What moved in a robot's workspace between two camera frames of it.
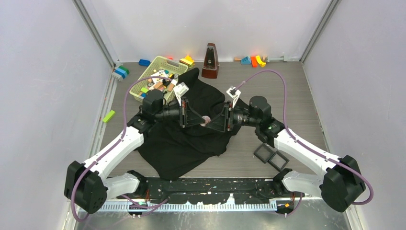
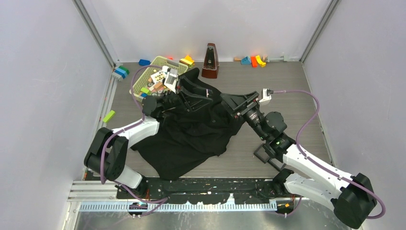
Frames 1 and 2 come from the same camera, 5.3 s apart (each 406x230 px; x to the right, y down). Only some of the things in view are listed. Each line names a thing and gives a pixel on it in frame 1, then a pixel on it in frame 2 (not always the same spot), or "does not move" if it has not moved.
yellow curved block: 262,63 does not move
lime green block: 108,116 does not move
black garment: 174,151 does not move
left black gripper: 187,117 to 189,101
